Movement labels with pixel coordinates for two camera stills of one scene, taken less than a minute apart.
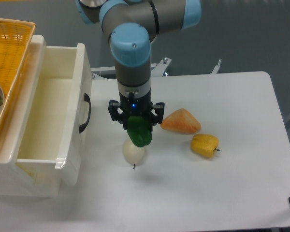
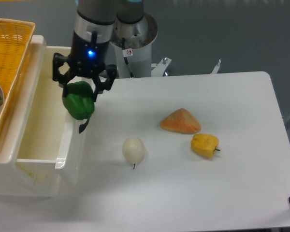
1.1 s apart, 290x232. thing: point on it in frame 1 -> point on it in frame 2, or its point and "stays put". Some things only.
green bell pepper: x=139 y=129 -> x=79 y=101
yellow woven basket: x=10 y=40 stays put
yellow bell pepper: x=204 y=145 stays put
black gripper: x=130 y=106 -> x=88 y=57
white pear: x=133 y=153 stays put
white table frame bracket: x=215 y=69 stays put
